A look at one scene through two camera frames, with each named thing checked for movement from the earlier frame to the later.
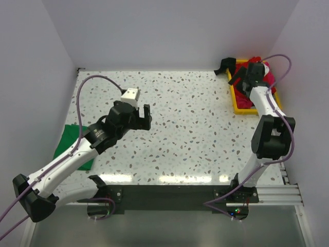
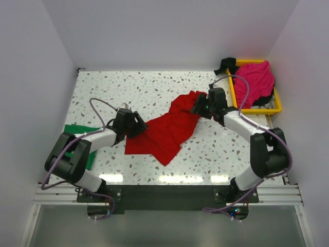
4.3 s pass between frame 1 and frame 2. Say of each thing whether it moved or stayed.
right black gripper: moved
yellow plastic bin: stayed
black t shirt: stayed
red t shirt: moved
